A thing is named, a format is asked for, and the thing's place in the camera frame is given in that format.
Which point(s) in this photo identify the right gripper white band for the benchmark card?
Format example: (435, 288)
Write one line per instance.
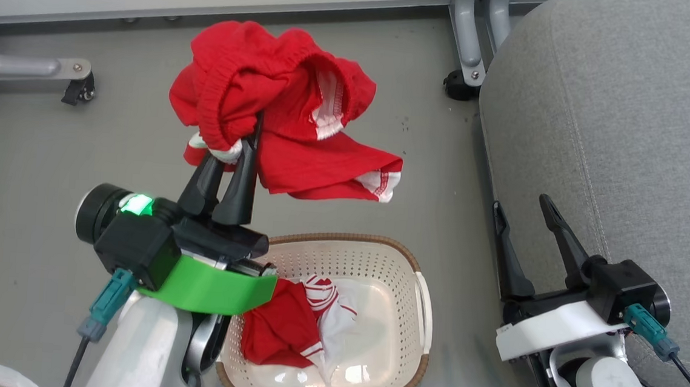
(554, 329)

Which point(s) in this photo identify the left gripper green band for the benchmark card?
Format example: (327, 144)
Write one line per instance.
(211, 287)

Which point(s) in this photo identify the red shorts white trim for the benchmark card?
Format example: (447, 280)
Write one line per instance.
(278, 104)

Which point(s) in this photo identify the red and white striped shirt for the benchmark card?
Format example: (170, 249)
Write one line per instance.
(293, 323)

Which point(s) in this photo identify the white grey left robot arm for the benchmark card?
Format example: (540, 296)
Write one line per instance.
(140, 349)

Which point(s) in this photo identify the grey fabric sofa seat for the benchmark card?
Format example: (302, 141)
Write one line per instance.
(615, 145)

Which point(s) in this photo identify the cream perforated laundry basket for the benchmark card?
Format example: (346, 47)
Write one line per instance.
(385, 318)

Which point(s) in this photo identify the black caster wheel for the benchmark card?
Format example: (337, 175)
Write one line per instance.
(459, 86)
(80, 90)

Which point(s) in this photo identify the grey partition leg long foot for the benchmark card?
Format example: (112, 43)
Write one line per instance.
(20, 64)

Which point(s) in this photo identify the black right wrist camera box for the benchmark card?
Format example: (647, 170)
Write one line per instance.
(624, 289)

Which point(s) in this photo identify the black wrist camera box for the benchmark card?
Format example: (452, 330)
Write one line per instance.
(624, 289)
(129, 233)

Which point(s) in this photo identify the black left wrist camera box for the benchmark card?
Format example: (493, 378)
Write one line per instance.
(129, 233)

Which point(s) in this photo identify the grey partition bottom rail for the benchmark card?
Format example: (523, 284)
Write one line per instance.
(212, 9)

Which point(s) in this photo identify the grey partition leg double post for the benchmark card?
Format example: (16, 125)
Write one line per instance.
(472, 26)

